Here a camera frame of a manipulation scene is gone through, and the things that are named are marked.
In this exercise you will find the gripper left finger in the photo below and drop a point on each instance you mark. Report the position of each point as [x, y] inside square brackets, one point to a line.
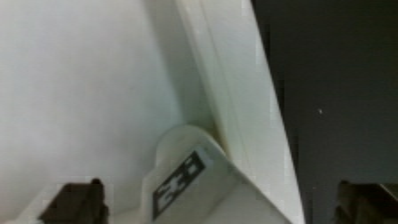
[67, 205]

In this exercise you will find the white table leg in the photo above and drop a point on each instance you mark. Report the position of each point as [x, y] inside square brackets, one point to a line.
[199, 193]

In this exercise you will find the white square tabletop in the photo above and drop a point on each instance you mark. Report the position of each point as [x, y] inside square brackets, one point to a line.
[117, 68]

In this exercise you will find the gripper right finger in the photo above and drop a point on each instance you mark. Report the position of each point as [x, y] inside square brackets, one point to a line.
[366, 203]

